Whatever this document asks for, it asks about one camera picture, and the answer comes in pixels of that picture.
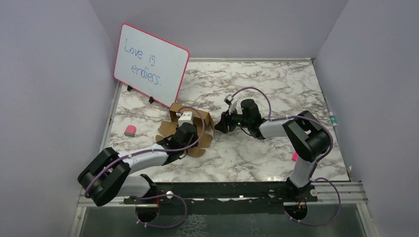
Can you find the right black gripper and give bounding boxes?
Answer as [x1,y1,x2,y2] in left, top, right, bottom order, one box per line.
[213,106,251,134]

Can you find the pink eraser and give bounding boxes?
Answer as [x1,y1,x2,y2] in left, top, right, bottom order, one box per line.
[124,125,136,137]

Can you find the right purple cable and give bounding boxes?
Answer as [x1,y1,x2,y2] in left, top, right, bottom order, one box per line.
[229,87,342,227]

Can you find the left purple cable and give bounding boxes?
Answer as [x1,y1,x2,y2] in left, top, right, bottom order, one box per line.
[84,106,206,229]

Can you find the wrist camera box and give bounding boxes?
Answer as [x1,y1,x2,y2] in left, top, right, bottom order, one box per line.
[176,111,194,127]
[224,94,238,115]

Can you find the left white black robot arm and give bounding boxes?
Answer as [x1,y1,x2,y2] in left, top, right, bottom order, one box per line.
[77,123,199,206]

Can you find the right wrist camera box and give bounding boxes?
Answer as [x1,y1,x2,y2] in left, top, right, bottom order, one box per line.
[224,94,238,115]

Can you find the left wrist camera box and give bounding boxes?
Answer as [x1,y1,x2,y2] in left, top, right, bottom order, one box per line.
[176,111,194,127]

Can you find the green capped marker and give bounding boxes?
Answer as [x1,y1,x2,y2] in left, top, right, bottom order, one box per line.
[329,112,337,127]

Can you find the brown cardboard box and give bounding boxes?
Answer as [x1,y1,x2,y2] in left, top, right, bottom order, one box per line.
[156,103,214,158]

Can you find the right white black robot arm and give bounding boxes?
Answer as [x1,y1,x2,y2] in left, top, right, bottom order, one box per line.
[214,99,333,201]

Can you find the purple cable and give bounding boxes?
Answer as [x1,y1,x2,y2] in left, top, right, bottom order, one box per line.
[229,87,342,227]
[84,106,206,229]

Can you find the white board with pink frame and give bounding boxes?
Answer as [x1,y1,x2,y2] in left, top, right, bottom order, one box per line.
[114,23,190,108]

